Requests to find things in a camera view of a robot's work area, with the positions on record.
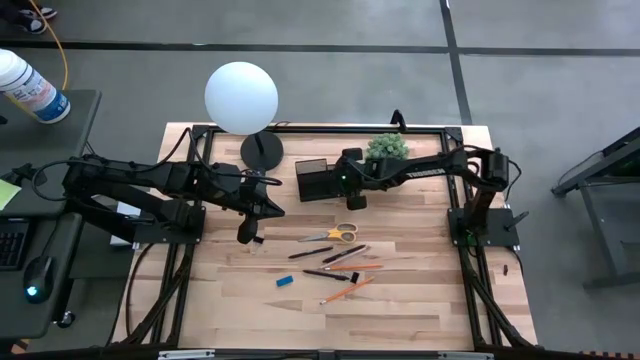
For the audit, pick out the person's shoe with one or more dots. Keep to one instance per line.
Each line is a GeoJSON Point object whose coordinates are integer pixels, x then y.
{"type": "Point", "coordinates": [32, 26]}
{"type": "Point", "coordinates": [46, 12]}

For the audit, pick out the black computer mouse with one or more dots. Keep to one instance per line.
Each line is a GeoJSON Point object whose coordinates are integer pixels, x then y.
{"type": "Point", "coordinates": [39, 277]}

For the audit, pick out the black keyboard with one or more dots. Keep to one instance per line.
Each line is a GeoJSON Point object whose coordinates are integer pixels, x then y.
{"type": "Point", "coordinates": [12, 245]}

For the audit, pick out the black caster wheel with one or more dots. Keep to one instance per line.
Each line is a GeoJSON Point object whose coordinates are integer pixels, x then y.
{"type": "Point", "coordinates": [66, 319]}

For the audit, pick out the white wipes canister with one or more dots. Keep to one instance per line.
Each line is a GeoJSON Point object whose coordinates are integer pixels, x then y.
{"type": "Point", "coordinates": [30, 87]}

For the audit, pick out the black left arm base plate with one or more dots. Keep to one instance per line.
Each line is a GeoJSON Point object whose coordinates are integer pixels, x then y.
{"type": "Point", "coordinates": [165, 234]}

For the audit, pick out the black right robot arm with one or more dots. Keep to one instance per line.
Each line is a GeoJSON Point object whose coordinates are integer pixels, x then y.
{"type": "Point", "coordinates": [425, 170]}

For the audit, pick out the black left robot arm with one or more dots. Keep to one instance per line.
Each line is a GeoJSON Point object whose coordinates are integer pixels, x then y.
{"type": "Point", "coordinates": [125, 172]}

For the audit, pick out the green potted plant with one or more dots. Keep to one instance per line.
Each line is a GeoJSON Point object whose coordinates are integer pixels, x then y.
{"type": "Point", "coordinates": [387, 146]}

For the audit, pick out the silver metal bracket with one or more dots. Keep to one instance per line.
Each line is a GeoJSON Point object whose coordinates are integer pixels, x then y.
{"type": "Point", "coordinates": [465, 356]}
{"type": "Point", "coordinates": [185, 355]}

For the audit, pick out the white globe table lamp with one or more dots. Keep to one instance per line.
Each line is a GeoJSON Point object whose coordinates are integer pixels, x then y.
{"type": "Point", "coordinates": [241, 97]}

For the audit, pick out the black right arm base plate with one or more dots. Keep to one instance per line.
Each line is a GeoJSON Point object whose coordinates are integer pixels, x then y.
{"type": "Point", "coordinates": [500, 225]}

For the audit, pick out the black desk clamp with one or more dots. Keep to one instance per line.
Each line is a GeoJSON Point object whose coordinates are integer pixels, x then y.
{"type": "Point", "coordinates": [27, 175]}

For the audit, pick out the blue eraser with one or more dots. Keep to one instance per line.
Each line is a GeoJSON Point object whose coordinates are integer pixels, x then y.
{"type": "Point", "coordinates": [284, 281]}

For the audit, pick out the black binder clip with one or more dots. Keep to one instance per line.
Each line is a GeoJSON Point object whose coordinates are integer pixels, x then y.
{"type": "Point", "coordinates": [258, 241]}
{"type": "Point", "coordinates": [354, 277]}

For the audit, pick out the black mesh desk organizer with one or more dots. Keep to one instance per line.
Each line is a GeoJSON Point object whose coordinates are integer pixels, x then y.
{"type": "Point", "coordinates": [310, 187]}

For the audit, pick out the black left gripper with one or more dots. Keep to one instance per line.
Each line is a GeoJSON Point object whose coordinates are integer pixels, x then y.
{"type": "Point", "coordinates": [245, 195]}

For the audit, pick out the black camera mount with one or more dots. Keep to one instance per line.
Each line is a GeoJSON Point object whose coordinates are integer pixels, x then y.
{"type": "Point", "coordinates": [398, 120]}

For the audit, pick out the green sticky note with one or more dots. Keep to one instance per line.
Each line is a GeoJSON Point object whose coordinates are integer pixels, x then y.
{"type": "Point", "coordinates": [7, 194]}

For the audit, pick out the black side desk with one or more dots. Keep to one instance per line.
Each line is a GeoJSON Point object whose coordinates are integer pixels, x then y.
{"type": "Point", "coordinates": [45, 145]}

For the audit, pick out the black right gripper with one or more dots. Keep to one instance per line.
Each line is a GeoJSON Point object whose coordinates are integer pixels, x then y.
{"type": "Point", "coordinates": [350, 180]}

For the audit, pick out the grey metal stand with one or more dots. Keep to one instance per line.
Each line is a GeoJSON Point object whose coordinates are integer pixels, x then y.
{"type": "Point", "coordinates": [595, 220]}

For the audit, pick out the black aluminium table frame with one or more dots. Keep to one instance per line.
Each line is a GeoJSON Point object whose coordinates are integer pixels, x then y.
{"type": "Point", "coordinates": [325, 129]}

